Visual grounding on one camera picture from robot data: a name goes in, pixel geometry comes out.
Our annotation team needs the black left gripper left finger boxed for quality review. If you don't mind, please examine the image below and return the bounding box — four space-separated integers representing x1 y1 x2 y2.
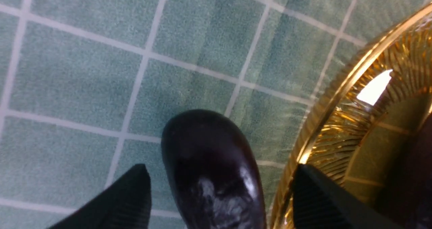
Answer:
51 164 152 229

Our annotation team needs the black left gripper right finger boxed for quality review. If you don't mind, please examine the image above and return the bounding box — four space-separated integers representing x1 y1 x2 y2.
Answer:
293 164 400 229

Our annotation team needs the dark purple eggplant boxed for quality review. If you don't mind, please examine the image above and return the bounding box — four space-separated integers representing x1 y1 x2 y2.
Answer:
161 109 267 229

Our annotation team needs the amber ribbed plastic plate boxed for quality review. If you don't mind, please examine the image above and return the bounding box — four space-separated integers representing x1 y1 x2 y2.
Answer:
269 2 431 229

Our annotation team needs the green checkered tablecloth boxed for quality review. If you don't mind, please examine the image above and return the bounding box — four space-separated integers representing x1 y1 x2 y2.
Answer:
0 0 431 229

